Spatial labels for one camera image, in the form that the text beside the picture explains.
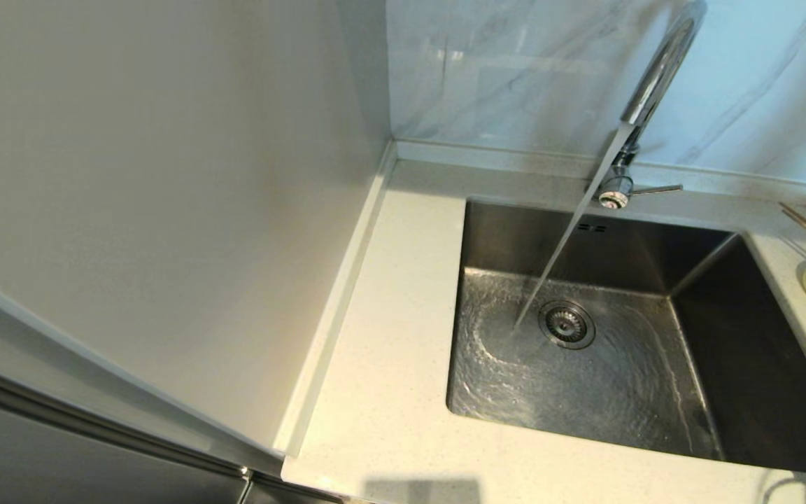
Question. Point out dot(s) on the chrome gooseneck faucet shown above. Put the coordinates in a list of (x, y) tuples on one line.
[(662, 70)]

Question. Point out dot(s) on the round metal drain strainer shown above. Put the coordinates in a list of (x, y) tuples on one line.
[(567, 325)]

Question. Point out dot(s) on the thin chrome faucet lever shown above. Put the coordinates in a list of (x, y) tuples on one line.
[(658, 190)]

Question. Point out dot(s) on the stainless steel sink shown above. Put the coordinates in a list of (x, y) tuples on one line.
[(620, 399)]

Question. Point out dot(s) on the grey refrigerator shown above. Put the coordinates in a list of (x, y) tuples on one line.
[(60, 462)]

